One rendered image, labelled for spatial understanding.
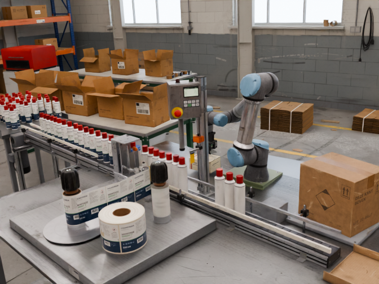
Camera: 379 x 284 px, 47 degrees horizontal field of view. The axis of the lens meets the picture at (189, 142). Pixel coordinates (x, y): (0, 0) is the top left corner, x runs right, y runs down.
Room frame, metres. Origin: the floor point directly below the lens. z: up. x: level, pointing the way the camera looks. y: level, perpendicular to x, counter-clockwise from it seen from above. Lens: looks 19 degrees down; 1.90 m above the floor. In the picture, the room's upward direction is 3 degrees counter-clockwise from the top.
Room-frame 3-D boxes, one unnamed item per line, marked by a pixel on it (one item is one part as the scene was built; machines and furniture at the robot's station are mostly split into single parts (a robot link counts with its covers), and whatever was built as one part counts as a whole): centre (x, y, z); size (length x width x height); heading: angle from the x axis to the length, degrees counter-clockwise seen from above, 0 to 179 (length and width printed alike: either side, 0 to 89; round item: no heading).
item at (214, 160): (2.57, -0.09, 0.89); 0.16 x 0.12 x 0.07; 53
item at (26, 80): (5.03, 1.78, 0.97); 0.45 x 0.40 x 0.37; 145
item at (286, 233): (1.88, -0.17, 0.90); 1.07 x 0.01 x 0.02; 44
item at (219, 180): (1.97, -0.14, 0.98); 0.05 x 0.05 x 0.20
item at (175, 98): (2.25, 0.02, 1.38); 0.17 x 0.10 x 0.19; 99
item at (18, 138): (3.43, 1.44, 0.71); 0.15 x 0.12 x 0.34; 134
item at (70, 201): (1.82, 0.55, 1.04); 0.09 x 0.09 x 0.29
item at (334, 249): (2.11, 0.00, 0.86); 1.65 x 0.08 x 0.04; 44
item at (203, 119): (2.24, -0.07, 1.16); 0.04 x 0.04 x 0.67; 44
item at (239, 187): (1.88, -0.23, 0.98); 0.05 x 0.05 x 0.20
